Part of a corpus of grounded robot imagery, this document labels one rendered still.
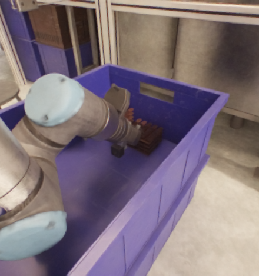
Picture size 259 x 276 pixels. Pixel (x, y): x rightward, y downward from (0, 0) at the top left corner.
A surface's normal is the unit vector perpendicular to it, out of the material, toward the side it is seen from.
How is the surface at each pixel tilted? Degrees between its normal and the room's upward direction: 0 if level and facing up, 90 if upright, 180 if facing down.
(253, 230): 0
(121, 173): 0
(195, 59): 90
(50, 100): 40
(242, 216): 0
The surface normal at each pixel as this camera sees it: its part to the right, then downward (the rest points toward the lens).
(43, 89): -0.37, -0.26
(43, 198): 0.96, 0.02
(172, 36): -0.61, 0.50
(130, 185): -0.02, -0.78
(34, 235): 0.39, 0.64
